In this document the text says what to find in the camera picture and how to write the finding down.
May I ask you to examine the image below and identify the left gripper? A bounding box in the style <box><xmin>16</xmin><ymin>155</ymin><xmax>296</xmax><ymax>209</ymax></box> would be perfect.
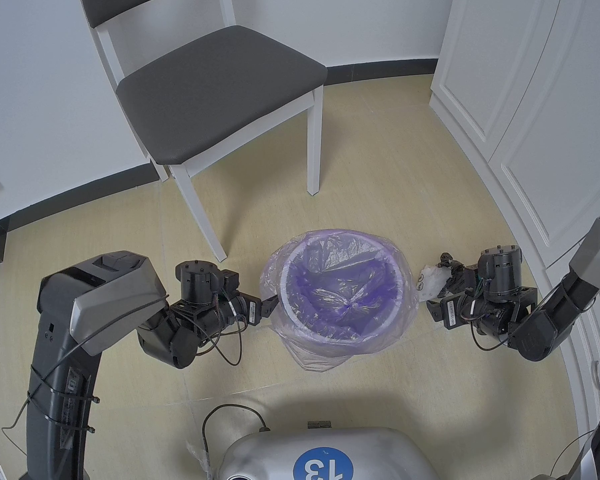
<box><xmin>218</xmin><ymin>291</ymin><xmax>281</xmax><ymax>330</ymax></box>

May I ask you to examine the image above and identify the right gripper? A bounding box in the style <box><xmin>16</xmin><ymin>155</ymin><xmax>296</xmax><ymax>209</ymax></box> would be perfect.
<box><xmin>426</xmin><ymin>292</ymin><xmax>484</xmax><ymax>331</ymax></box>

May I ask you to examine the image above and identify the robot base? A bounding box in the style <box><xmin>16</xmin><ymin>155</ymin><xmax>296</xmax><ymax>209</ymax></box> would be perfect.
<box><xmin>220</xmin><ymin>420</ymin><xmax>434</xmax><ymax>480</ymax></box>

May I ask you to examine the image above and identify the white trash bin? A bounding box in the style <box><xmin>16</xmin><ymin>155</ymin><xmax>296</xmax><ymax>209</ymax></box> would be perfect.
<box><xmin>278</xmin><ymin>233</ymin><xmax>412</xmax><ymax>356</ymax></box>

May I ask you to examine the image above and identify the purple plastic bag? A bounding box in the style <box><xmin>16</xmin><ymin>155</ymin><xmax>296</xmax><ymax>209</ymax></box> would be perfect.
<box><xmin>259</xmin><ymin>227</ymin><xmax>421</xmax><ymax>372</ymax></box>

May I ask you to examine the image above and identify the clear printed wrapper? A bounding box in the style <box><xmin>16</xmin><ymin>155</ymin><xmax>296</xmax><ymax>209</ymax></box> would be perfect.
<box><xmin>417</xmin><ymin>263</ymin><xmax>454</xmax><ymax>302</ymax></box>

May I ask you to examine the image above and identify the clear plastic wrapper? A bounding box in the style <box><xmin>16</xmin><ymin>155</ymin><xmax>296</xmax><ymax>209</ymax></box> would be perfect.
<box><xmin>186</xmin><ymin>440</ymin><xmax>217</xmax><ymax>472</ymax></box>

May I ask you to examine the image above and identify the white chair with grey seat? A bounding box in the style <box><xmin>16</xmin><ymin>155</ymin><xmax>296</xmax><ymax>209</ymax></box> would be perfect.
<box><xmin>73</xmin><ymin>0</ymin><xmax>329</xmax><ymax>263</ymax></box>

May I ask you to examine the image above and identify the white wardrobe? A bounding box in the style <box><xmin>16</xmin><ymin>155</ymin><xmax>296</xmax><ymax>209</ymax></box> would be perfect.
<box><xmin>430</xmin><ymin>0</ymin><xmax>600</xmax><ymax>469</ymax></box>

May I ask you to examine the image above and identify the black cable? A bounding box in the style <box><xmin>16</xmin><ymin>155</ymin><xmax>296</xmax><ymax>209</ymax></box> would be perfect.
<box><xmin>202</xmin><ymin>404</ymin><xmax>271</xmax><ymax>465</ymax></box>

